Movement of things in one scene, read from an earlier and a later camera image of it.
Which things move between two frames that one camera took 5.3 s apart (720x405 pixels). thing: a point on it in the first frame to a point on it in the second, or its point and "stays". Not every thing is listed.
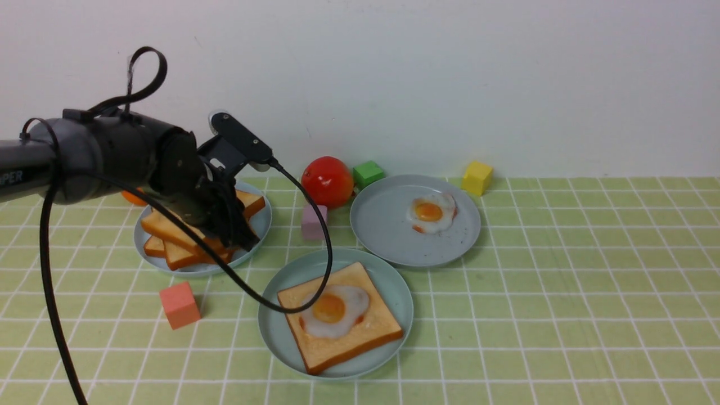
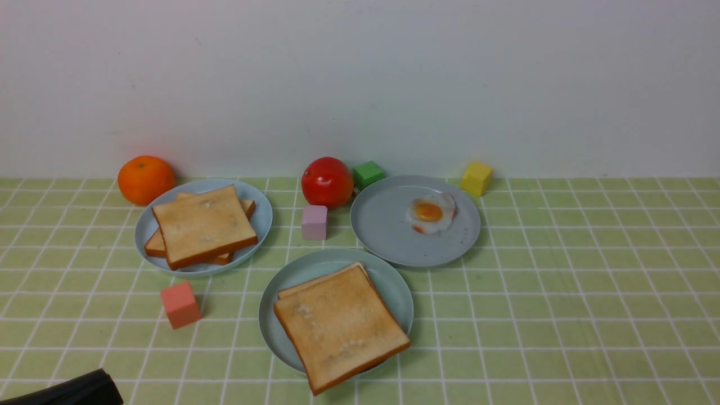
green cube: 366,174 stays
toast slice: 159,225 to 283,293
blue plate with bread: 260,224 stays
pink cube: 311,225 stays
